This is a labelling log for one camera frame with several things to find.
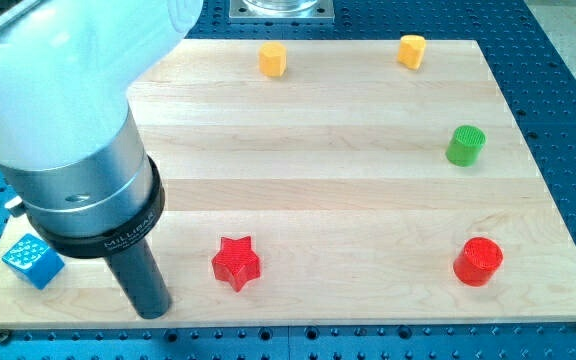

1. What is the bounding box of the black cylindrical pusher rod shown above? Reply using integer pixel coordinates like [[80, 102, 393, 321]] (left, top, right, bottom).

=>
[[105, 238, 171, 319]]

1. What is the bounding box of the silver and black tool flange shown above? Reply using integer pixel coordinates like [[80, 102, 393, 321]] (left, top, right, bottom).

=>
[[0, 113, 165, 258]]

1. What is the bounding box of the blue cube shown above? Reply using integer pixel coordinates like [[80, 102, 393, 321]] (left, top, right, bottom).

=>
[[1, 234, 65, 290]]

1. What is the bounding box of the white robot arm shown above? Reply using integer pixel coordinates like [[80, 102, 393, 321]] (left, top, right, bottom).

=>
[[0, 0, 203, 319]]

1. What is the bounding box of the red star block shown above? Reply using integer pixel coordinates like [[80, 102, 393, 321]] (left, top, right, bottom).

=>
[[211, 236, 261, 292]]

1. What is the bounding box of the wooden board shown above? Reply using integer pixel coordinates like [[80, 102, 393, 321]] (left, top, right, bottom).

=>
[[0, 38, 576, 330]]

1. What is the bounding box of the yellow hexagon block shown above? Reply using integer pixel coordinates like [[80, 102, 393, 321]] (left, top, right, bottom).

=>
[[258, 42, 287, 77]]

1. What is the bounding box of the red cylinder block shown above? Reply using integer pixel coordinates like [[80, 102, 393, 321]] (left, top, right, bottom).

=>
[[453, 237, 504, 287]]

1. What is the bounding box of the yellow heart block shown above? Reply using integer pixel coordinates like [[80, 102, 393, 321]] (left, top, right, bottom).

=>
[[397, 35, 426, 70]]

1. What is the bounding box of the green cylinder block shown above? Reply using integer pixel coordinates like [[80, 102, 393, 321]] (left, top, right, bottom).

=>
[[445, 125, 487, 167]]

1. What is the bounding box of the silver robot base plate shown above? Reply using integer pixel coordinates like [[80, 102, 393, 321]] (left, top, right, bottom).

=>
[[228, 0, 335, 24]]

